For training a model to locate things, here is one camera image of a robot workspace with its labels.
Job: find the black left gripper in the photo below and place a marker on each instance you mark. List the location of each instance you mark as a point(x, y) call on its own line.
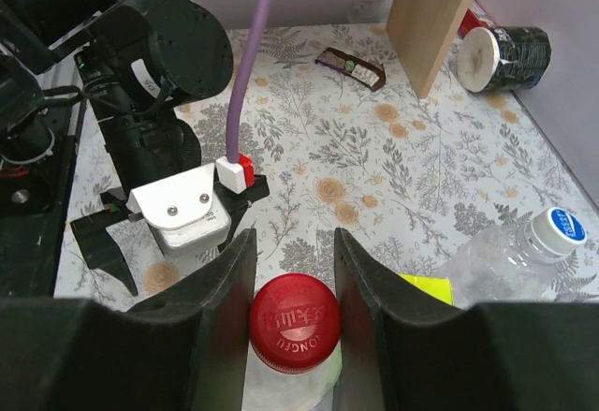
point(215, 230)

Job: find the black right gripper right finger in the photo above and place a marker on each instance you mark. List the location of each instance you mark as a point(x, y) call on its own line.
point(403, 349)

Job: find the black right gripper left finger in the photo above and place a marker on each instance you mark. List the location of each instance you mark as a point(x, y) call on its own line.
point(182, 349)

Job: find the red label water bottle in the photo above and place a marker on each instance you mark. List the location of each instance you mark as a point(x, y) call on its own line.
point(267, 389)

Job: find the red bottle cap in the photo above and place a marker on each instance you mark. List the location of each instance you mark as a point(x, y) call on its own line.
point(294, 323)

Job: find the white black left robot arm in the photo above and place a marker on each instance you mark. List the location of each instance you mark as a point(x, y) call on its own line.
point(160, 79)

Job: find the green Gillette razor box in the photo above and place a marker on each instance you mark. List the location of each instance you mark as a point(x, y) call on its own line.
point(439, 288)

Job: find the brown snack bar wrapper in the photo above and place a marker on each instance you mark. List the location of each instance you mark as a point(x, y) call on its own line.
point(369, 73)

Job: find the black tape roll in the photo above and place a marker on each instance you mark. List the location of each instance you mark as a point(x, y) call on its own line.
point(503, 58)

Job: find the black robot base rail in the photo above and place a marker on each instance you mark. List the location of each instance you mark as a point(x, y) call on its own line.
point(34, 202)

